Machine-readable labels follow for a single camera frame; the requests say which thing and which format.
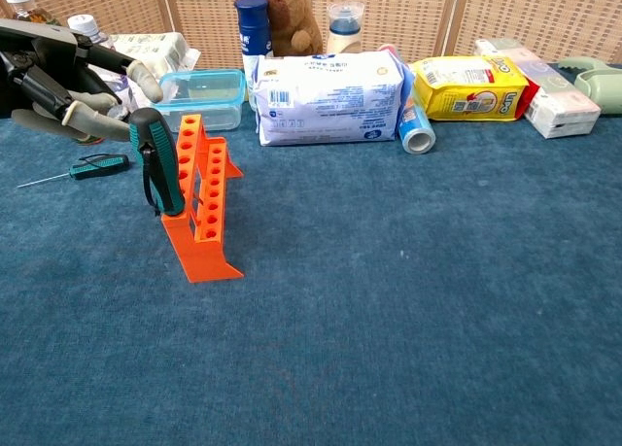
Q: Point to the clear water bottle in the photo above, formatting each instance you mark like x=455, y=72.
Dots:
x=85, y=25

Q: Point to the woven rattan folding screen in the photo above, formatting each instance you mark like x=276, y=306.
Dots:
x=534, y=13

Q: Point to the large green-black screwdriver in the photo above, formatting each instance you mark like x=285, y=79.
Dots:
x=162, y=174

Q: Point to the white wet wipes pack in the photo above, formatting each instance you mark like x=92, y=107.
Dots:
x=330, y=101

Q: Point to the pastel tissue box pack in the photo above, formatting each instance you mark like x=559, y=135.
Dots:
x=559, y=106

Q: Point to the cream sauce bottle clear cap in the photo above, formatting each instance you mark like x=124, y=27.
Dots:
x=345, y=33

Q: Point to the pale green lint roller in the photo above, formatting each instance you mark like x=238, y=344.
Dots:
x=597, y=84

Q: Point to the small green-black screwdriver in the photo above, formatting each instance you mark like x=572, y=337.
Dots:
x=102, y=166

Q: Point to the red and yellow snack box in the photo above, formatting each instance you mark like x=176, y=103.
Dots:
x=532, y=101

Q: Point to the yellow Lipo snack bag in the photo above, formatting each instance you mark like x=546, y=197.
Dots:
x=466, y=91

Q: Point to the orange screwdriver holder rack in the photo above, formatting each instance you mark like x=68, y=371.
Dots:
x=204, y=261

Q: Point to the blue felt table cover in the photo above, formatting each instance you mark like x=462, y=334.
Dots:
x=389, y=295

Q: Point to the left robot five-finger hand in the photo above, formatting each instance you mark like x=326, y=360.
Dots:
x=44, y=72

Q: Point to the brown capybara plush toy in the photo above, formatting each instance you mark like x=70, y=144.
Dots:
x=291, y=13

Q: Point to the clear container with blue lid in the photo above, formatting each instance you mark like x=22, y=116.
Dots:
x=209, y=96

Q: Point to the white egg carton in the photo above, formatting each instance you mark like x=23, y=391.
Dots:
x=160, y=50

